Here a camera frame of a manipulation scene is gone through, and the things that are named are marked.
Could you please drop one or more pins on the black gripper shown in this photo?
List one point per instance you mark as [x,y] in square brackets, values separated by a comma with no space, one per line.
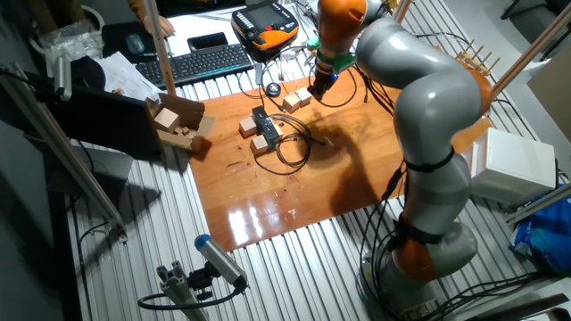
[325,81]

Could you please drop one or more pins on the white paper stack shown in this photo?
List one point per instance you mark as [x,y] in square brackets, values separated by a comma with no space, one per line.
[125,76]

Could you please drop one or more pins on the green wrist mount plate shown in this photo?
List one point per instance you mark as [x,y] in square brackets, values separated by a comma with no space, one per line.
[343,62]

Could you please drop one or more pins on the aluminium frame bar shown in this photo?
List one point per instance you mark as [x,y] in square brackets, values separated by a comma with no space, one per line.
[58,138]
[540,203]

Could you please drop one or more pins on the white box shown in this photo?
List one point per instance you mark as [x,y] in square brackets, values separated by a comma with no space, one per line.
[517,165]

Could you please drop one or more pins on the black cap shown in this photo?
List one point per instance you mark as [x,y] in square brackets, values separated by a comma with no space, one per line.
[87,71]

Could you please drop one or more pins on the aluminium profile stub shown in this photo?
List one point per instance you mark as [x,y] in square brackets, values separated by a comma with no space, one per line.
[178,292]

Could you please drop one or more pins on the white round bin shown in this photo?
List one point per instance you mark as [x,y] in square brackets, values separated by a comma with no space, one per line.
[99,18]

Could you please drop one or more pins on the torn cardboard box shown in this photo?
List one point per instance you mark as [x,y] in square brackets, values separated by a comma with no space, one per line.
[183,109]

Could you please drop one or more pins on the blue plastic bag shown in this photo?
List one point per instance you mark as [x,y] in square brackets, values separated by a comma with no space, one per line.
[548,236]

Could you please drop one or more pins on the black mouse pad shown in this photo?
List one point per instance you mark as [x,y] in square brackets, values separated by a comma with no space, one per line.
[113,40]

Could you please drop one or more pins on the black monitor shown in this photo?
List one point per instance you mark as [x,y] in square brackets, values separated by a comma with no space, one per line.
[107,120]

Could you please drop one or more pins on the clear plastic bag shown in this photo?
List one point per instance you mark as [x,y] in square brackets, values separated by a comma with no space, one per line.
[71,44]

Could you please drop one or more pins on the person's hand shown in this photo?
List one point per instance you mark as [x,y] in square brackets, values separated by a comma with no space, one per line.
[158,26]

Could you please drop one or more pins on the black smartphone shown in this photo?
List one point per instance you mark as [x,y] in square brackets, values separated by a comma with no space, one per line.
[207,41]

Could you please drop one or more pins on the grey rectangular adapter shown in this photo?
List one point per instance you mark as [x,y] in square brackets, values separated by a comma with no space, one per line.
[259,73]

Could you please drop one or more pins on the varnished wooden board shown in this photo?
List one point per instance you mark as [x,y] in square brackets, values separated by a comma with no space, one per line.
[267,200]

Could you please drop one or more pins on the small wooden piece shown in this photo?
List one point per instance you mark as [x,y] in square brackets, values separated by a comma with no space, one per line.
[185,130]

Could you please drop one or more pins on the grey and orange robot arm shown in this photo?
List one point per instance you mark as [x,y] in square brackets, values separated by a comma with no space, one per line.
[428,102]

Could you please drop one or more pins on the black docking station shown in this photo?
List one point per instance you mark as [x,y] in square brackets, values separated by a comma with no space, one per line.
[266,127]

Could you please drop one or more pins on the white desk sheet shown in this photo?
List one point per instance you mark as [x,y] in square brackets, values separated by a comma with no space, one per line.
[196,24]

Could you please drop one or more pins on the silver camera with blue cap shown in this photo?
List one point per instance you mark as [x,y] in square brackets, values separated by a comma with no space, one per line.
[218,260]

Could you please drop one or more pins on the black keyboard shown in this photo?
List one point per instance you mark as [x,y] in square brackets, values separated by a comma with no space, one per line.
[201,64]

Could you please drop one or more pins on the light frame post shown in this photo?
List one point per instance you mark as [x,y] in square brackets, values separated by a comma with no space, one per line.
[158,44]
[403,11]
[535,44]

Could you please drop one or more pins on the grey computer mouse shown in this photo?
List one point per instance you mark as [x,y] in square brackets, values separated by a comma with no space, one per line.
[134,43]

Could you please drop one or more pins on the brown cardboard sheet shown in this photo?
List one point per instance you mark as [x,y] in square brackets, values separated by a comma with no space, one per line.
[555,93]

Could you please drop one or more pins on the orange and black teach pendant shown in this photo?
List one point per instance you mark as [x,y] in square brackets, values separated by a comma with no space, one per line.
[267,31]

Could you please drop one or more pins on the black round puck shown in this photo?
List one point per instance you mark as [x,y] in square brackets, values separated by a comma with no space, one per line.
[273,89]

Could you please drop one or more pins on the wooden peg rack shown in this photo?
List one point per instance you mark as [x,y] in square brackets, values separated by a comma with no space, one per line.
[475,60]

